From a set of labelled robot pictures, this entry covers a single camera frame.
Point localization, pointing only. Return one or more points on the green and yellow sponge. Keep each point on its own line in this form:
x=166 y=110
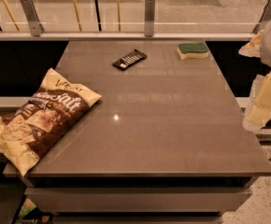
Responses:
x=192 y=51

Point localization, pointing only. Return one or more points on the brown chip bag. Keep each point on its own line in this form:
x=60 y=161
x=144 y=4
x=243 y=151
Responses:
x=29 y=133

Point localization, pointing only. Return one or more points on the middle metal railing bracket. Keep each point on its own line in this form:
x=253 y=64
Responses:
x=149 y=18

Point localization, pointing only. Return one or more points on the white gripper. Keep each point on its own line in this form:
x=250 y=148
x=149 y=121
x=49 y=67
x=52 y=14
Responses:
x=258 y=110

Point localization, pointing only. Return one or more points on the metal railing bracket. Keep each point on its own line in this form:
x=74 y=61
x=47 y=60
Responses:
x=35 y=26
x=265 y=18
x=149 y=18

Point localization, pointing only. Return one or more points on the left metal railing bracket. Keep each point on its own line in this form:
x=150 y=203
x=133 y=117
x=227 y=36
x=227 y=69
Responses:
x=35 y=26

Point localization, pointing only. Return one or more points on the colourful item under table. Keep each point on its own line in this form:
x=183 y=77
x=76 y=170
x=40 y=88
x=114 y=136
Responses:
x=30 y=214

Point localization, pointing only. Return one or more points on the right metal railing bracket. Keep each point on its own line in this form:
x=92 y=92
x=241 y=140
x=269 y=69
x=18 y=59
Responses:
x=265 y=18

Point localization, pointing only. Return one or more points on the black candy bar wrapper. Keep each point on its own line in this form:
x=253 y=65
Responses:
x=129 y=60

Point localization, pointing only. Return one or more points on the grey drawer front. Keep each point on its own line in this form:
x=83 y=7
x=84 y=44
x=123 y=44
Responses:
x=138 y=200

